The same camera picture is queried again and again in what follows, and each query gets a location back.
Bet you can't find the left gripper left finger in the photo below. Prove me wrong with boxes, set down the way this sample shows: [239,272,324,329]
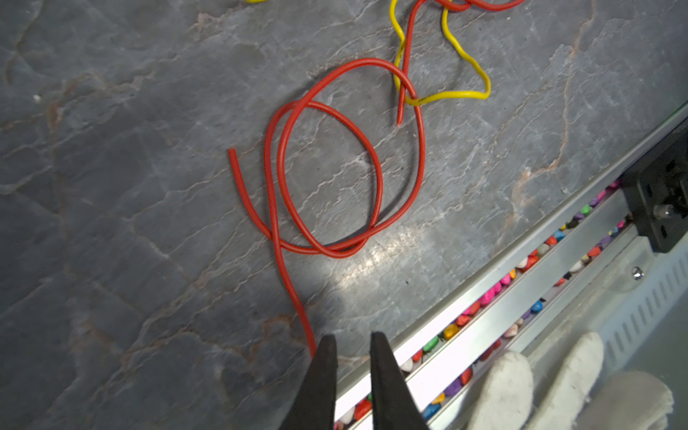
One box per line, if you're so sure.
[279,334,338,430]

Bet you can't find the red cables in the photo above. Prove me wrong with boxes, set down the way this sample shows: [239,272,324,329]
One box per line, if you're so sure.
[226,0,528,358]

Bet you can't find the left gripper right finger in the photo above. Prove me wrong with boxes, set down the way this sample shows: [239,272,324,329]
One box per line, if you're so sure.
[370,331,429,430]

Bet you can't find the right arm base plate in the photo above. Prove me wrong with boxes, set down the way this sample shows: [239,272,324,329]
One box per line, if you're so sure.
[621,121,687,254]

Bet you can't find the right white work glove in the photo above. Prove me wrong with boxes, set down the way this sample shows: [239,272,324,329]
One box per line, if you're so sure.
[467,331,675,430]

